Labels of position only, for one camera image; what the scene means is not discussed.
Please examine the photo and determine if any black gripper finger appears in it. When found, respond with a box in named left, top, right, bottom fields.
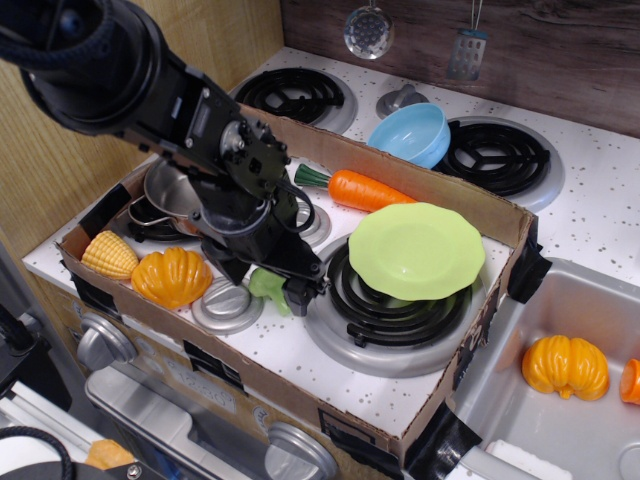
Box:
left=283, top=278, right=318, bottom=317
left=202, top=244, right=250, bottom=285

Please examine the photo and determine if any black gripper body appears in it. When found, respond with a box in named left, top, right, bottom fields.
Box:
left=188, top=174, right=327, bottom=294

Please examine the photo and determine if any green toy broccoli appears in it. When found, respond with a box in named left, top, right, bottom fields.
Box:
left=249, top=268, right=291, bottom=316

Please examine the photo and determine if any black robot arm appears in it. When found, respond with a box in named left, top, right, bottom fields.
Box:
left=1, top=1, right=327, bottom=316

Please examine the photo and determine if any stainless steel pot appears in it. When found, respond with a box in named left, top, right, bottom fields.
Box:
left=128, top=160, right=201, bottom=236

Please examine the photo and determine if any silver stove knob front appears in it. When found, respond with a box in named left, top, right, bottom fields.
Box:
left=191, top=278, right=264, bottom=335

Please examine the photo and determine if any silver stove knob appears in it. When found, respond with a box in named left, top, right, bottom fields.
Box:
left=376, top=84, right=429, bottom=119
left=296, top=201, right=332, bottom=249
left=191, top=278, right=264, bottom=335

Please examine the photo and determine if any silver stove knob centre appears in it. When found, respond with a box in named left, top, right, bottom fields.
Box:
left=296, top=201, right=332, bottom=249

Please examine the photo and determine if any orange toy pumpkin half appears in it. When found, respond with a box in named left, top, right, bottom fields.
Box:
left=131, top=247, right=213, bottom=309

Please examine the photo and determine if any orange toy carrot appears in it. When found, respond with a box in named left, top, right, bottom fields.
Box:
left=294, top=164, right=416, bottom=213

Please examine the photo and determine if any front left black burner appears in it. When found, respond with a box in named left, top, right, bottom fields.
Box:
left=108, top=197, right=202, bottom=259

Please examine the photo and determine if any black burner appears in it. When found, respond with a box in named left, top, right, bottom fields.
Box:
left=108, top=197, right=202, bottom=259
left=433, top=116, right=565, bottom=212
left=304, top=236, right=485, bottom=378
left=231, top=67, right=358, bottom=134

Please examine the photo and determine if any brown cardboard fence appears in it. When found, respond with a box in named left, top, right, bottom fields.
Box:
left=58, top=113, right=543, bottom=479

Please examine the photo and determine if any front right black burner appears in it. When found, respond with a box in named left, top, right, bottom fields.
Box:
left=304, top=236, right=485, bottom=378

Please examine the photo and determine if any light green plastic plate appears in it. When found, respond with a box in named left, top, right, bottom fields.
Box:
left=348, top=203, right=486, bottom=301

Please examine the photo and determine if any yellow toy corn cob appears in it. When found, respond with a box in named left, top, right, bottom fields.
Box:
left=81, top=230, right=139, bottom=280

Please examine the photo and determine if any back left black burner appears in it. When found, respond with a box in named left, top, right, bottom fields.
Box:
left=231, top=67, right=358, bottom=134

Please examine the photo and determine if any silver oven knob left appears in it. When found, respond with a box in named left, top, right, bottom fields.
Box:
left=77, top=313, right=137, bottom=371

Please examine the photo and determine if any silver oven knob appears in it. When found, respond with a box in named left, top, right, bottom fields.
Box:
left=264, top=422, right=339, bottom=480
left=77, top=313, right=137, bottom=371

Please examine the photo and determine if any silver oven knob right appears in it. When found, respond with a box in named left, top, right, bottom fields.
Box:
left=264, top=422, right=339, bottom=480

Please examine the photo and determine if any light blue plastic bowl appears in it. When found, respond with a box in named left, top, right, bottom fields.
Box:
left=367, top=103, right=451, bottom=169

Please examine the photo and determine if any silver stove knob back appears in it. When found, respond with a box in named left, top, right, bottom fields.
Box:
left=376, top=84, right=429, bottom=119

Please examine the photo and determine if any silver strainer ladle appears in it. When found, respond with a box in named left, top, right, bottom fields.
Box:
left=343, top=0, right=395, bottom=60

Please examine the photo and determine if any orange toy piece bottom left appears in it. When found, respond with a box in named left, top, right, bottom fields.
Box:
left=84, top=439, right=136, bottom=470

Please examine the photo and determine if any back right black burner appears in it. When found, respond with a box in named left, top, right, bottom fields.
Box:
left=433, top=116, right=565, bottom=212

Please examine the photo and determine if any grey toy spatula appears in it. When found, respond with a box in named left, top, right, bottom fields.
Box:
left=446, top=0, right=488, bottom=81

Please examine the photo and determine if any orange toy pumpkin in sink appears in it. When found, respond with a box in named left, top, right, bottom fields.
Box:
left=521, top=335, right=610, bottom=401

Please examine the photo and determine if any silver toy sink basin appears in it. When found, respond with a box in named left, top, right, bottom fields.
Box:
left=453, top=259, right=639, bottom=479

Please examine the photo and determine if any orange toy piece at edge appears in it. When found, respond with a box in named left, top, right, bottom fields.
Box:
left=619, top=359, right=640, bottom=405

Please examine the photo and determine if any silver oven door handle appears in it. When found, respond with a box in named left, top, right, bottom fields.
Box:
left=85, top=367, right=247, bottom=479

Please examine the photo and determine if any black cable bottom left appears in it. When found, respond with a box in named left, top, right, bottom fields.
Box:
left=0, top=425, right=74, bottom=480

